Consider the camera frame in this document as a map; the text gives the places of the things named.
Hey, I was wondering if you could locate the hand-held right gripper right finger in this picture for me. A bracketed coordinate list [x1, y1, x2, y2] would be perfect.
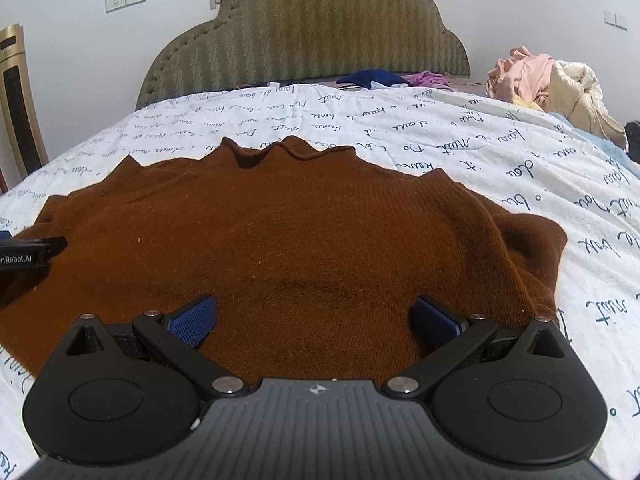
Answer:
[381, 295, 577, 398]

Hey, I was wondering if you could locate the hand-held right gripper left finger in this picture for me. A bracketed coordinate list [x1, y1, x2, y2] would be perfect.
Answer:
[62, 294, 250, 402]

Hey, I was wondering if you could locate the brown knit sweater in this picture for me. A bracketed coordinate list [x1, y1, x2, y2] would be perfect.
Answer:
[0, 136, 569, 386]

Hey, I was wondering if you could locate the gold tower fan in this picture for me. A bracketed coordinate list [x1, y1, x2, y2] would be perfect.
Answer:
[0, 23, 50, 182]

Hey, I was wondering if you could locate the white script-printed quilt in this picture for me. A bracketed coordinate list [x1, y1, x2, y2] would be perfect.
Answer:
[0, 82, 640, 480]

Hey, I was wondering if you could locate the light blue cloth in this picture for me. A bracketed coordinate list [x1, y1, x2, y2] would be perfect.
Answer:
[552, 110, 640, 182]

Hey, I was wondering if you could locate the purple garment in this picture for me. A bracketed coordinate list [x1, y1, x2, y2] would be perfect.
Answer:
[402, 69, 452, 90]

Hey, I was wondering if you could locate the navy blue garment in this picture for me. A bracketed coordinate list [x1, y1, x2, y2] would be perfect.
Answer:
[336, 68, 409, 89]

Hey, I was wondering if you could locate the pink garment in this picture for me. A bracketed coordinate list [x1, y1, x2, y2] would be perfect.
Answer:
[487, 45, 557, 111]

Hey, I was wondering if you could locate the cream puffy jacket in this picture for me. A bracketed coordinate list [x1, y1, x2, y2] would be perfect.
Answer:
[542, 60, 629, 151]

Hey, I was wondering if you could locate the black garment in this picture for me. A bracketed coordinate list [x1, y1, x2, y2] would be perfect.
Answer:
[624, 120, 640, 167]

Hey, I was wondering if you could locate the olive padded headboard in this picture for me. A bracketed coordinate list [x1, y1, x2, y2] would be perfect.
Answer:
[136, 0, 472, 111]

